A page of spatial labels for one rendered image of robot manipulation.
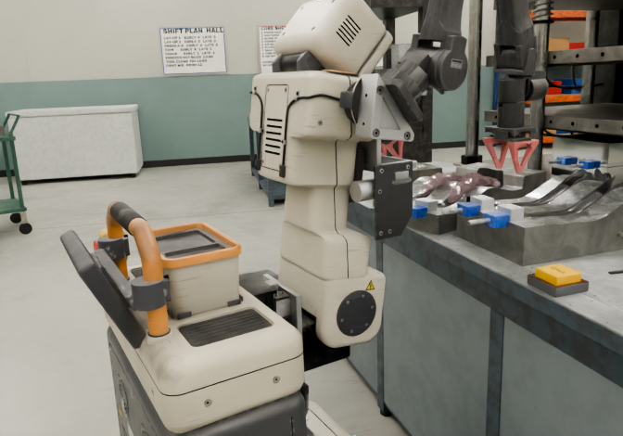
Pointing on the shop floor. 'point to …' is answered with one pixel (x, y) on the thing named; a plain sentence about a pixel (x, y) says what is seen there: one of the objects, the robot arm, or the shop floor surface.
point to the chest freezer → (77, 141)
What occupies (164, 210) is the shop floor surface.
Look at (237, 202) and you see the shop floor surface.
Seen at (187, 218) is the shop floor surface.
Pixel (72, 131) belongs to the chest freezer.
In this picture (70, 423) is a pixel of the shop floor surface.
